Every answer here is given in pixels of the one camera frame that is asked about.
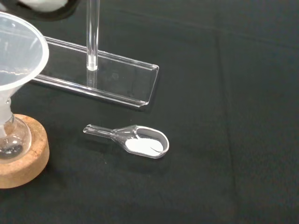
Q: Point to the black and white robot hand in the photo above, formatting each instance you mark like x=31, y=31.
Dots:
x=39, y=5

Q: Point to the clear plastic funnel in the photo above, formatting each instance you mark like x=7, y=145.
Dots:
x=21, y=58

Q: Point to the clear funnel stand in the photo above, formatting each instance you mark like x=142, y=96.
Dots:
x=121, y=79

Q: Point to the round-bottom glass flask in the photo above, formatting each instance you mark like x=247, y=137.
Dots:
x=16, y=140

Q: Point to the black cloth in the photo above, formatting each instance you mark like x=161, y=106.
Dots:
x=222, y=128

